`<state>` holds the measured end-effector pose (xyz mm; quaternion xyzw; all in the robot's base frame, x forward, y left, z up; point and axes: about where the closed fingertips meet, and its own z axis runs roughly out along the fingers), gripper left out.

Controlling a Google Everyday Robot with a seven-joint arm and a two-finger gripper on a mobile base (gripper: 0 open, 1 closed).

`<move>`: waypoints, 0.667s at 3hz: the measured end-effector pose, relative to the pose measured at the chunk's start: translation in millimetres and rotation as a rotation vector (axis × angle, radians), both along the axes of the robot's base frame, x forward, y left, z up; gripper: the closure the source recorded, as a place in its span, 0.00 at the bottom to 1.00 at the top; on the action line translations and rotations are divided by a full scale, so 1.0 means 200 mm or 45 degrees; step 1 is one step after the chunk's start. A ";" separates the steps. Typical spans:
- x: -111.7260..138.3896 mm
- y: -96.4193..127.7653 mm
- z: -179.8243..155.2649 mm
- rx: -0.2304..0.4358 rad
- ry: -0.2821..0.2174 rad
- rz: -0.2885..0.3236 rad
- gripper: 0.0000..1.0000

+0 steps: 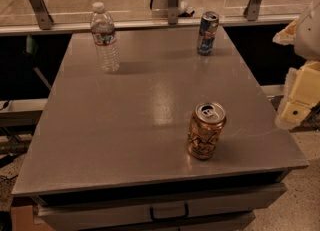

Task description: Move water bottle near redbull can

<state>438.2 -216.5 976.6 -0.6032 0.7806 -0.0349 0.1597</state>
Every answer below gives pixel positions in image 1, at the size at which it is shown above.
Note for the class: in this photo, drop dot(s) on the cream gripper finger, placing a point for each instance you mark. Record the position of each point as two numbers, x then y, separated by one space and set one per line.
286 35
301 95

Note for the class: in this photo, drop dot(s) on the clear plastic water bottle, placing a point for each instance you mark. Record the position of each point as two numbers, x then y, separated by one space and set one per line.
104 36

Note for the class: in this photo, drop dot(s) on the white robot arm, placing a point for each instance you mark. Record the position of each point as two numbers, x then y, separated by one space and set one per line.
307 33

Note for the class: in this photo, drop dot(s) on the blue redbull can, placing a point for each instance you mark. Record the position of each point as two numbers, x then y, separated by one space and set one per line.
207 31

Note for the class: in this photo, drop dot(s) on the orange beverage can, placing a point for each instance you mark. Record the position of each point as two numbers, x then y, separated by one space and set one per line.
206 124

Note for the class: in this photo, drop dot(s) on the horizontal metal rail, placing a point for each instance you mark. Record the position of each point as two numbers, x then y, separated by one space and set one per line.
146 24

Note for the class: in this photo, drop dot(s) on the middle metal rail bracket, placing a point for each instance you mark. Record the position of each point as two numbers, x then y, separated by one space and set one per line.
173 0

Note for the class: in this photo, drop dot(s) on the grey drawer with handle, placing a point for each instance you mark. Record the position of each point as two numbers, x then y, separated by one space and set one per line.
215 210

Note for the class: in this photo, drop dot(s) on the left metal rail bracket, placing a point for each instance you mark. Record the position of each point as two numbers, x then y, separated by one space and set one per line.
42 14

